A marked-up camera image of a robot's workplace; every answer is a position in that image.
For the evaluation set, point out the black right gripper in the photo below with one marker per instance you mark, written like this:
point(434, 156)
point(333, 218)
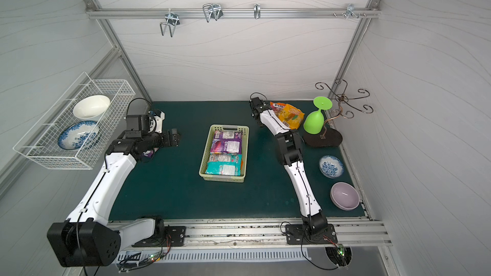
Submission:
point(255, 103)

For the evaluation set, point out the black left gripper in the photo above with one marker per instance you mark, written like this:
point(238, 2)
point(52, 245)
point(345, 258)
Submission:
point(169, 138)

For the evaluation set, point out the orange fruits candy bag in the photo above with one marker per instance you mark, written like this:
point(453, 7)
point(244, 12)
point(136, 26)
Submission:
point(277, 107)

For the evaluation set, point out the purple Fox's berries candy bag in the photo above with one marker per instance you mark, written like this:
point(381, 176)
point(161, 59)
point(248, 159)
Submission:
point(149, 154)

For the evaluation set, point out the yellow orange candy bag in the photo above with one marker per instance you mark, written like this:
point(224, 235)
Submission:
point(290, 116)

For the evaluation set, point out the purple candy bag back side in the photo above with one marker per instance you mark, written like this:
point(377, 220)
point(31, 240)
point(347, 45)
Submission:
point(226, 141)

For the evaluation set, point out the teal mint candy bag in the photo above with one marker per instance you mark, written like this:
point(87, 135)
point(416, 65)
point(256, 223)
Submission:
point(224, 164)

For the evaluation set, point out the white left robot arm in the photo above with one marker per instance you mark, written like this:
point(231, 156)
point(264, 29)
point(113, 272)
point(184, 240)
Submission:
point(84, 239)

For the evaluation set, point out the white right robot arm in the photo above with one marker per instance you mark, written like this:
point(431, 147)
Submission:
point(290, 148)

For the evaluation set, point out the pale green perforated plastic basket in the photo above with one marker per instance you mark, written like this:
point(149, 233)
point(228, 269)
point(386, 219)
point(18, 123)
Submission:
point(234, 179)

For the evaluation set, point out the green plastic wine glass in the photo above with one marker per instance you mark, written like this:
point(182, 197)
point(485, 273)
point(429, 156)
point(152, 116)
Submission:
point(313, 124)

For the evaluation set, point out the metal glass holder stand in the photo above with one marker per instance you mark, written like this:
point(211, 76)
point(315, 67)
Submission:
point(341, 108)

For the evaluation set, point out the white ceramic bowl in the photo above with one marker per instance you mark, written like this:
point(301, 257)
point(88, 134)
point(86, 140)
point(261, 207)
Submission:
point(91, 108)

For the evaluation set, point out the blue patterned ceramic bowl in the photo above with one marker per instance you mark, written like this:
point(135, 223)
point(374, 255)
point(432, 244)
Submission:
point(79, 134)

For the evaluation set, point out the small blue patterned dish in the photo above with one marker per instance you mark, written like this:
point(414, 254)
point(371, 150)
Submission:
point(331, 166)

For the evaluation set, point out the small metal hook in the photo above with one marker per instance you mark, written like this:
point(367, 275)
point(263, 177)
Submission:
point(257, 11)

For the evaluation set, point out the metal hook centre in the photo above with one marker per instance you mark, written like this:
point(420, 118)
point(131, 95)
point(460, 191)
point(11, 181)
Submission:
point(212, 11)

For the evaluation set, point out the metal double hook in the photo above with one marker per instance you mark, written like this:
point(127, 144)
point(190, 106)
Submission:
point(171, 21)

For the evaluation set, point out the lilac bowl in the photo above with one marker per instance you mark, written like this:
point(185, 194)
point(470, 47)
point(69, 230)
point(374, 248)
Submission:
point(344, 196)

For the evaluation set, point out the metal hook right end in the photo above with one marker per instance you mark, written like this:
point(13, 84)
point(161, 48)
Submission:
point(350, 13)

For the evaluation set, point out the white wire wall basket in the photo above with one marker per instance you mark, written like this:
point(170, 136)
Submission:
point(40, 143)

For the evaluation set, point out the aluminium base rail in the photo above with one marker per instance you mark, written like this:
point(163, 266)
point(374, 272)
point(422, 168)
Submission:
point(247, 233)

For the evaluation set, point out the aluminium top rail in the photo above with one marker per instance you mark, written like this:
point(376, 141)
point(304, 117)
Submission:
point(228, 13)

